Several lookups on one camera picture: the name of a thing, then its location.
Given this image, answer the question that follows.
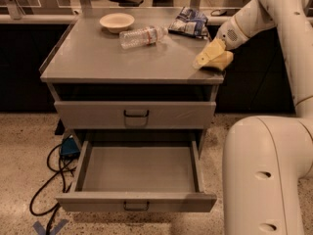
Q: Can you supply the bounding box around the closed grey upper drawer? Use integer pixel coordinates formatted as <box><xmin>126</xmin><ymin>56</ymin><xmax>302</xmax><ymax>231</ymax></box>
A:
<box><xmin>55</xmin><ymin>101</ymin><xmax>216</xmax><ymax>129</ymax></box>

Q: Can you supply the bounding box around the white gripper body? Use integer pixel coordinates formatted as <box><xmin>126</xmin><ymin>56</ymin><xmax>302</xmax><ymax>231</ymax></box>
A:
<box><xmin>216</xmin><ymin>16</ymin><xmax>249</xmax><ymax>50</ymax></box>

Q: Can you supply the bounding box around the open grey middle drawer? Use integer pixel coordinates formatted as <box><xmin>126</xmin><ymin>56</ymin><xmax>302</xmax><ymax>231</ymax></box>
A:
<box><xmin>57</xmin><ymin>141</ymin><xmax>217</xmax><ymax>212</ymax></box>

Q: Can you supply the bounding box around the yellow sponge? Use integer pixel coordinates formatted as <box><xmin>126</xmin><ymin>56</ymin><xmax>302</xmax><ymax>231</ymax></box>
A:
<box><xmin>200</xmin><ymin>51</ymin><xmax>234</xmax><ymax>71</ymax></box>

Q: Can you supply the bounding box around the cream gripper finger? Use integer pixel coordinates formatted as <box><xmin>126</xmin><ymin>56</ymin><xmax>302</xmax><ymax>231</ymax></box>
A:
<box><xmin>193</xmin><ymin>38</ymin><xmax>226</xmax><ymax>69</ymax></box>

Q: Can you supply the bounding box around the clear plastic water bottle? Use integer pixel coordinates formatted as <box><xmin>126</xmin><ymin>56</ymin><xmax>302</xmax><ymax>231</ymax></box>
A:
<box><xmin>119</xmin><ymin>26</ymin><xmax>168</xmax><ymax>49</ymax></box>

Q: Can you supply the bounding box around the black cable on ledge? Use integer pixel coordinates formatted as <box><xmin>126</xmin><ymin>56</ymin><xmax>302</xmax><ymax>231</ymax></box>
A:
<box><xmin>209</xmin><ymin>9</ymin><xmax>228</xmax><ymax>18</ymax></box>

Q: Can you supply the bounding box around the blue tape floor marker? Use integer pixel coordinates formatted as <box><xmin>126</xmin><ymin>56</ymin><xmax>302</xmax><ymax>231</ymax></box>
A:
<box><xmin>31</xmin><ymin>218</ymin><xmax>69</xmax><ymax>235</ymax></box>

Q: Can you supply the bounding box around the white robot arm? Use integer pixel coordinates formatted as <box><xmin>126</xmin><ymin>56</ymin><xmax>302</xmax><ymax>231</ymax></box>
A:
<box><xmin>194</xmin><ymin>0</ymin><xmax>313</xmax><ymax>235</ymax></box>

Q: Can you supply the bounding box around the blue power box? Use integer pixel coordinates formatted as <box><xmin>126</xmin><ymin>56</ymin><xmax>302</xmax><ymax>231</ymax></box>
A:
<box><xmin>60</xmin><ymin>137</ymin><xmax>80</xmax><ymax>160</ymax></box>

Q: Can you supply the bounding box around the white paper bowl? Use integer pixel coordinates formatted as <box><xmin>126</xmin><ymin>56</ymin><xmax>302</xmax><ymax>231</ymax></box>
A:
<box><xmin>100</xmin><ymin>13</ymin><xmax>135</xmax><ymax>33</ymax></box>

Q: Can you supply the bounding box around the grey metal drawer cabinet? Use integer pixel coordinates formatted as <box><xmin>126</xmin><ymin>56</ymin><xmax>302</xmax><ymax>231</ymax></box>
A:
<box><xmin>38</xmin><ymin>7</ymin><xmax>227</xmax><ymax>213</ymax></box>

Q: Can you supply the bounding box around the black office chair seat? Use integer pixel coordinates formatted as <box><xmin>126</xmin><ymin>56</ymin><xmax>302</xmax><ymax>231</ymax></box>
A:
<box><xmin>109</xmin><ymin>0</ymin><xmax>144</xmax><ymax>7</ymax></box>

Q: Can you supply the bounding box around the blue white snack bag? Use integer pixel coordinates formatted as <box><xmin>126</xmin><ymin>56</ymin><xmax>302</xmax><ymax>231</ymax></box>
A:
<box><xmin>168</xmin><ymin>7</ymin><xmax>209</xmax><ymax>39</ymax></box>

